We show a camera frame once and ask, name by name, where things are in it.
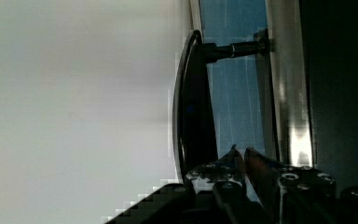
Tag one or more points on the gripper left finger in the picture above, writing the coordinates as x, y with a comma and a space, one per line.
229, 168

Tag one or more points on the silver black toaster oven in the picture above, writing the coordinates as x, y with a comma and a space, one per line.
280, 76

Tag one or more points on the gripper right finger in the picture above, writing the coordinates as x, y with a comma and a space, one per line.
289, 194

